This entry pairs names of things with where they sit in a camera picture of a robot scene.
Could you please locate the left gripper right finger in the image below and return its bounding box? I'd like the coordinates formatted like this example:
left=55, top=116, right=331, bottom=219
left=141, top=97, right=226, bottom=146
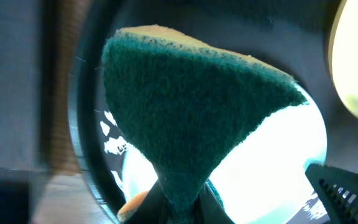
left=197, top=183, right=234, bottom=224

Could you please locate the rectangular black tray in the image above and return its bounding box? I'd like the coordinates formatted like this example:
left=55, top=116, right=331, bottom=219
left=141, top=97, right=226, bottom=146
left=0, top=1, right=43, bottom=223

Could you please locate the green yellow sponge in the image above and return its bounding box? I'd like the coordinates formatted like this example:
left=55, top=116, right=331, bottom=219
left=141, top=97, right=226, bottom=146
left=102, top=25, right=306, bottom=223

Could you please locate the yellow plate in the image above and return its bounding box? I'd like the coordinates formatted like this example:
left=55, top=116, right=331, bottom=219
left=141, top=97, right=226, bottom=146
left=328, top=0, right=358, bottom=118

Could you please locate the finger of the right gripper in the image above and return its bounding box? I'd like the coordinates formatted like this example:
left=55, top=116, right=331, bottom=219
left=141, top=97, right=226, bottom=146
left=305, top=164, right=358, bottom=224

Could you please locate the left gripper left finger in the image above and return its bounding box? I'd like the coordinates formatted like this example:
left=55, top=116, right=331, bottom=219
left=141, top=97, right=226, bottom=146
left=124, top=182, right=169, bottom=224

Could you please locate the round black tray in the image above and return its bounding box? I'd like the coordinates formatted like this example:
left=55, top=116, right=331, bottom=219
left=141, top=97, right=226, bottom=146
left=68, top=0, right=358, bottom=223

